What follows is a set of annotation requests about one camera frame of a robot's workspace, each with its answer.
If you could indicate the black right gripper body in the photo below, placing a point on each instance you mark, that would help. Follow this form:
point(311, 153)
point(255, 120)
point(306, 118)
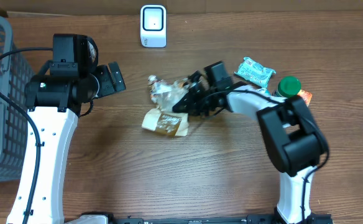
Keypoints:
point(203, 96)

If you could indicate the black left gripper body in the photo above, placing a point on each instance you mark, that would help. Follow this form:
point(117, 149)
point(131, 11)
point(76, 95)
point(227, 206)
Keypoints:
point(105, 86)

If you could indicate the clear brown crinkled bag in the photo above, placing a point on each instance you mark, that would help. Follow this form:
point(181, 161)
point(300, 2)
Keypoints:
point(162, 119)

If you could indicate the teal white snack packet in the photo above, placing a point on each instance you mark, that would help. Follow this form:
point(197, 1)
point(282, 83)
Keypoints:
point(254, 72)

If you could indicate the teal tissue pack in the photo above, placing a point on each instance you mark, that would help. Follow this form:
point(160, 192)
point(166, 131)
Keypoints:
point(264, 91)

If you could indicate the green lid jar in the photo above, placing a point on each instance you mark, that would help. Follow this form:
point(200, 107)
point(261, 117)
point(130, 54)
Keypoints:
point(287, 87)

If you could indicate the orange small carton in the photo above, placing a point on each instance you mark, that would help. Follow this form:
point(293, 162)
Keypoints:
point(306, 96)

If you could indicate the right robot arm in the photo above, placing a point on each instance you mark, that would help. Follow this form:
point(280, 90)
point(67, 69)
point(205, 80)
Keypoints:
point(294, 143)

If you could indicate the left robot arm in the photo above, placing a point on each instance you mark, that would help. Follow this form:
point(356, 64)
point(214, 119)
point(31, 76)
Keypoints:
point(53, 101)

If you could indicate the grey plastic mesh basket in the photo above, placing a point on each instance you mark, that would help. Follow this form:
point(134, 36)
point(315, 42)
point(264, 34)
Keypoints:
point(15, 72)

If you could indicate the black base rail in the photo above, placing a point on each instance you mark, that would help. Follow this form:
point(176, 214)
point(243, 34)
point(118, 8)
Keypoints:
point(225, 220)

